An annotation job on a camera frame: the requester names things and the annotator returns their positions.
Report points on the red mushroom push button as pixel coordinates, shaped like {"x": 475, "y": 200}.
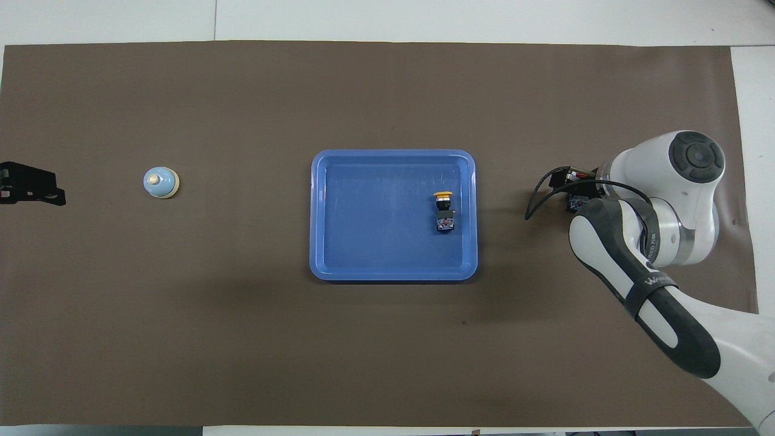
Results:
{"x": 575, "y": 204}

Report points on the blue plastic tray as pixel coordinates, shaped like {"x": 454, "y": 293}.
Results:
{"x": 375, "y": 224}

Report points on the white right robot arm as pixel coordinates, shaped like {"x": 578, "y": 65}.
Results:
{"x": 696, "y": 200}

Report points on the light blue call bell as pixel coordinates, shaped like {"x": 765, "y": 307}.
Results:
{"x": 161, "y": 183}

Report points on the yellow mushroom push button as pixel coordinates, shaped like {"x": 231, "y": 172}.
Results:
{"x": 445, "y": 223}

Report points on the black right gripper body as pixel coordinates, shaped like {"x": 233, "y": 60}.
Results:
{"x": 596, "y": 175}

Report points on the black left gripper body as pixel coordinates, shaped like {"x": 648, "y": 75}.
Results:
{"x": 12, "y": 181}

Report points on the brown table mat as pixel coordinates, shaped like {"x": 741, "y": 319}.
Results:
{"x": 242, "y": 333}

